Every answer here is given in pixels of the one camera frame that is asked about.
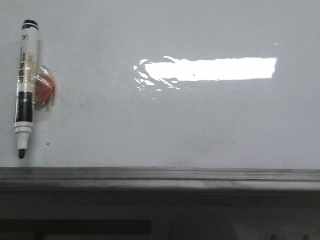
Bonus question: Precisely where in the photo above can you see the white whiteboard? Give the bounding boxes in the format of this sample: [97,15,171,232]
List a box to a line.
[0,0,320,169]

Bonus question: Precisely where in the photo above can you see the grey metal whiteboard tray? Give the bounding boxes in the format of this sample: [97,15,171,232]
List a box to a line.
[0,167,320,194]

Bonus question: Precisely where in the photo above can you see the black white whiteboard marker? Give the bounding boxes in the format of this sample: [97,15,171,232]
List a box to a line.
[14,19,39,159]

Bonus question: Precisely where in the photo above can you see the red round magnet taped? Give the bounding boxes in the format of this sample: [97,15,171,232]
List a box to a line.
[33,65,56,112]

